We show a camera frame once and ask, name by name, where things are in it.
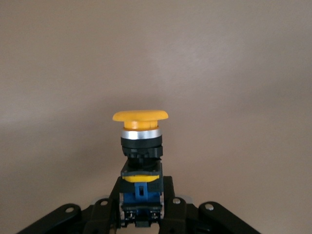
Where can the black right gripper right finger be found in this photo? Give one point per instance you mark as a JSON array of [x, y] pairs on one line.
[[180, 217]]

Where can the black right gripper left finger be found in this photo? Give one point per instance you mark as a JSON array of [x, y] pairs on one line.
[[102, 217]]

